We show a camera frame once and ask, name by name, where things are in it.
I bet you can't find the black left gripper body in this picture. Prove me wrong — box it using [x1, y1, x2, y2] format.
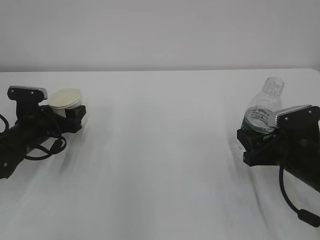
[37, 111, 69, 139]

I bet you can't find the white paper cup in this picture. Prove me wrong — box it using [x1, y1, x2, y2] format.
[47, 87, 82, 117]

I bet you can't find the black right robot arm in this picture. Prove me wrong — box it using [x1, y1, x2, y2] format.
[237, 125, 320, 191]

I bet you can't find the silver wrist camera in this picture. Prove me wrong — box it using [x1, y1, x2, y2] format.
[7, 85, 48, 120]
[267, 104, 320, 142]

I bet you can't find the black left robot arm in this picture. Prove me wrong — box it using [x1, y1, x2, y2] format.
[0, 105, 87, 179]

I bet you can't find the clear water bottle green label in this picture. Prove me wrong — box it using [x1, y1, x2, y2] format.
[240, 76, 285, 140]

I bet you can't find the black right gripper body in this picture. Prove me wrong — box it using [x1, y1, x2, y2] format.
[243, 132, 300, 168]

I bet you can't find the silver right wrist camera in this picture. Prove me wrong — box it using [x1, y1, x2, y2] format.
[267, 104, 320, 142]

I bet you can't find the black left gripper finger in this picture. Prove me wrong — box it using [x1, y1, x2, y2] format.
[39, 105, 54, 114]
[64, 105, 87, 133]

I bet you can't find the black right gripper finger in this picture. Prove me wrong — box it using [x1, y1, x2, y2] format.
[236, 128, 268, 151]

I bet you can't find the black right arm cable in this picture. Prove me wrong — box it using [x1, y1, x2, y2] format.
[279, 164, 320, 227]

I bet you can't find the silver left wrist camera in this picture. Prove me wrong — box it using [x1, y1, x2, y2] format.
[7, 85, 48, 120]

